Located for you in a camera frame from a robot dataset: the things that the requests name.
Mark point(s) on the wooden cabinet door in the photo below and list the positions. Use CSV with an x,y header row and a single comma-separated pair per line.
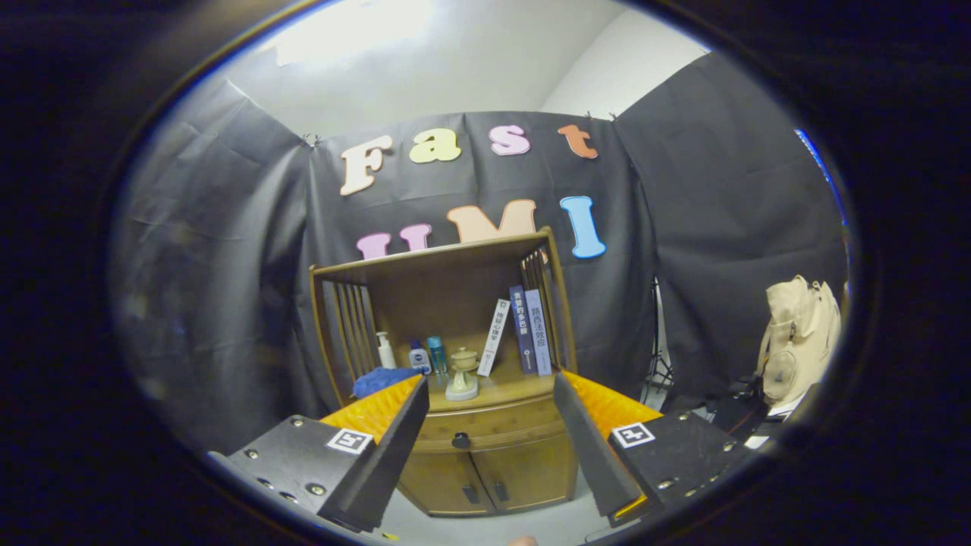
x,y
535,470
436,481

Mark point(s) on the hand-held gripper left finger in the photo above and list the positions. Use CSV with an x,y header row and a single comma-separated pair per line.
x,y
394,447

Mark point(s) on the wooden countertop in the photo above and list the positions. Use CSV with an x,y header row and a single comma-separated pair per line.
x,y
516,387

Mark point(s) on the wooden cabinet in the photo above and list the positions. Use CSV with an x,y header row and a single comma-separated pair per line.
x,y
425,262

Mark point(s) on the folded blue towel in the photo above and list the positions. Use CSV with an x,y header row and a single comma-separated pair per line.
x,y
379,381

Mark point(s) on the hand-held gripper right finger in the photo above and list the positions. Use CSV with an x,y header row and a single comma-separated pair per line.
x,y
588,447

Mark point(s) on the pale lavender book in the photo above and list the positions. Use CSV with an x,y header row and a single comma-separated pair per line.
x,y
539,334

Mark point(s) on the white book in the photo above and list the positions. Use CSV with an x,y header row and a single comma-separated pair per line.
x,y
493,337

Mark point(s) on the dark blue book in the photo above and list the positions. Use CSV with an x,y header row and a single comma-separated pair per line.
x,y
522,330

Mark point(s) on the pale green brush grey base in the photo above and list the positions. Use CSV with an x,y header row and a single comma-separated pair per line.
x,y
461,390

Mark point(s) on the wooden drawer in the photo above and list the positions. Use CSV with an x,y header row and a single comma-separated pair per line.
x,y
501,425

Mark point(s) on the white bottle with blue cap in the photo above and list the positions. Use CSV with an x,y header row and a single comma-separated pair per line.
x,y
419,360

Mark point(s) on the beige bag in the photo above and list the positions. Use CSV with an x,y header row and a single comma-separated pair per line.
x,y
796,341

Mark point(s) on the beige lidded teacup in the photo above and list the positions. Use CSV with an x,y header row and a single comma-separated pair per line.
x,y
464,358

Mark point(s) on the white pump bottle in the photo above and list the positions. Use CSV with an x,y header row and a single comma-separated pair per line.
x,y
386,355

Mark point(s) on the clear blue bottle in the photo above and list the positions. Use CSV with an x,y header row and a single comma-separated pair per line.
x,y
437,356

